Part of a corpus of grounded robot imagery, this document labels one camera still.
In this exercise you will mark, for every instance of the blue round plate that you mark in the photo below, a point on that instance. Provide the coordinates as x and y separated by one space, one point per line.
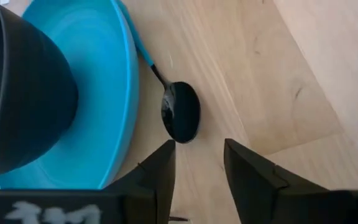
104 93

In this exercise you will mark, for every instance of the black bowl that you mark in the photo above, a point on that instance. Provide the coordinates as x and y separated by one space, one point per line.
26 93

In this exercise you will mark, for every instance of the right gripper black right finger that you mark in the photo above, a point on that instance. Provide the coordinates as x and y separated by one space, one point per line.
259 186

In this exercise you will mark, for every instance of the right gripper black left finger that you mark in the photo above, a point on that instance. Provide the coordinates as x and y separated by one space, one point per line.
154 180

